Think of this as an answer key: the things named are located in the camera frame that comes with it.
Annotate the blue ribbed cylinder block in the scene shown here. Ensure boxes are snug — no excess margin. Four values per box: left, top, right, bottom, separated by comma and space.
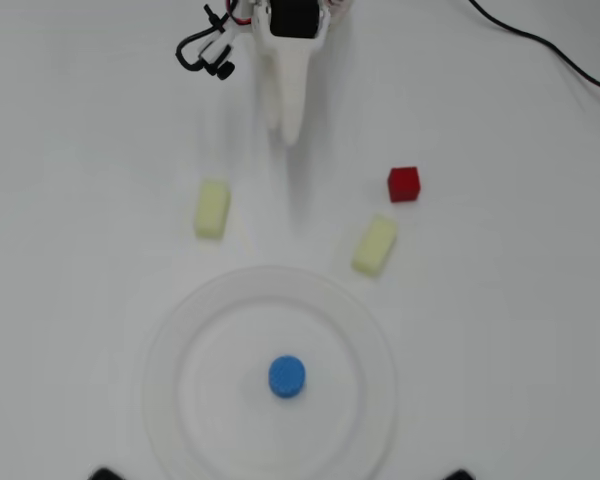
267, 355, 307, 400

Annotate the red cube block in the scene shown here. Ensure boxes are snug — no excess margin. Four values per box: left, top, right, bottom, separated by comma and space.
386, 166, 422, 204

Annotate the pale yellow rectangular block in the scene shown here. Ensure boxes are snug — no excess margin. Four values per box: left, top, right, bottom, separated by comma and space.
350, 214, 399, 279
193, 179, 232, 241

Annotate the white round plate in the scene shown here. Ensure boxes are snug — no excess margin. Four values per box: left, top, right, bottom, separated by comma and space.
142, 265, 398, 480

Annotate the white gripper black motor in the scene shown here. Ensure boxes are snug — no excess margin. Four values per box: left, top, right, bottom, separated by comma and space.
248, 0, 332, 147

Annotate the black cable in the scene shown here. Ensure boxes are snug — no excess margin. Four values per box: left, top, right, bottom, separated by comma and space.
467, 0, 600, 97

